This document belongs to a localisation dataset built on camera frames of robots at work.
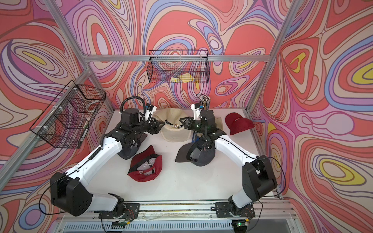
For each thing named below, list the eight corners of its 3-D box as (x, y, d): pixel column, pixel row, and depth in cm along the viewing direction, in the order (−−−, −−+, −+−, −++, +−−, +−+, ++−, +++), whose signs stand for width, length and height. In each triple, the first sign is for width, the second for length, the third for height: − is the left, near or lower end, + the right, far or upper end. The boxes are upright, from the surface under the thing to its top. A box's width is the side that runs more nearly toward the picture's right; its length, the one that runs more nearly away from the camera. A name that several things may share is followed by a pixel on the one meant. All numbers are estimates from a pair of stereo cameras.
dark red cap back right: (235, 139, 103) (238, 132, 97) (218, 120, 115) (220, 113, 109) (251, 131, 108) (255, 124, 101) (233, 114, 120) (235, 106, 113)
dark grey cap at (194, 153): (176, 161, 93) (175, 151, 83) (186, 142, 102) (186, 132, 92) (207, 174, 87) (210, 165, 77) (215, 153, 96) (218, 143, 86)
